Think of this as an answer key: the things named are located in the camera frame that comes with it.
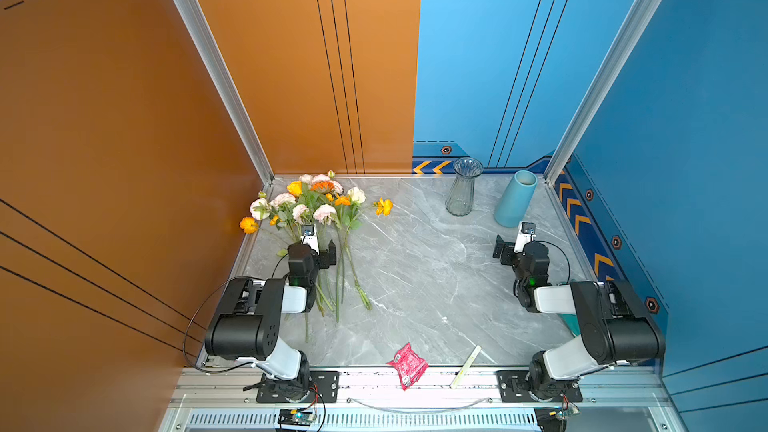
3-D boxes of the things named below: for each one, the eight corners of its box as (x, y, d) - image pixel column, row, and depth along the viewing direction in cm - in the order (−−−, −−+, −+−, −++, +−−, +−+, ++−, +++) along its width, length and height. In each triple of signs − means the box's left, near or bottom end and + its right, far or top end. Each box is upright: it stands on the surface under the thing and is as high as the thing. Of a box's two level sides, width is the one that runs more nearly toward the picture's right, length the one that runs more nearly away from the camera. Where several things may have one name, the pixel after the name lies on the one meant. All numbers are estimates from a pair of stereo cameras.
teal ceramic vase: (497, 227, 107) (516, 187, 91) (492, 210, 112) (509, 169, 95) (519, 227, 107) (542, 187, 91) (513, 210, 112) (534, 169, 95)
